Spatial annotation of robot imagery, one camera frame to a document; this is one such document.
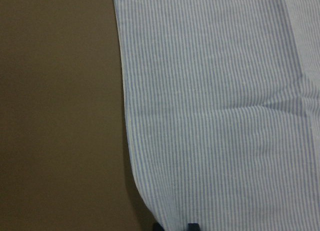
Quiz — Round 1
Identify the brown paper table cover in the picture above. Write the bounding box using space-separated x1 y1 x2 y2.
0 0 155 231

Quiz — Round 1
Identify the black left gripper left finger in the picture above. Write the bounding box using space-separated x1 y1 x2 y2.
152 222 164 231

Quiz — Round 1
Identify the blue striped button shirt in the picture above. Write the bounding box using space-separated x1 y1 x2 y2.
114 0 320 231

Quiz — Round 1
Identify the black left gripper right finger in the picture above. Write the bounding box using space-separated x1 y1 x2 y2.
187 223 200 231

